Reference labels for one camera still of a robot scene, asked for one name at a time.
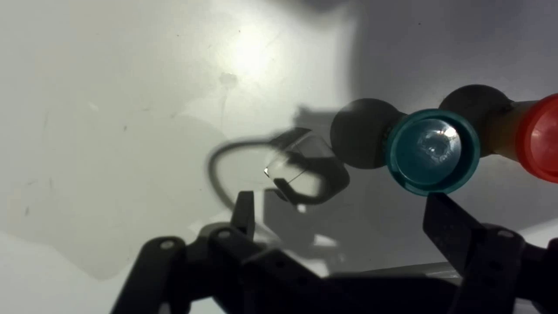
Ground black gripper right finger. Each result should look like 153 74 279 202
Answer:
422 191 558 314

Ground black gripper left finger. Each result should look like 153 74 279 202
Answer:
110 188 328 314

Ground small clear cube box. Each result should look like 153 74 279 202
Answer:
261 130 328 203

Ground teal-lid dough tub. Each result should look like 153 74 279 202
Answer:
383 106 483 197

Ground orange-lid dough tub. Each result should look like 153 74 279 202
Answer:
486 90 558 184

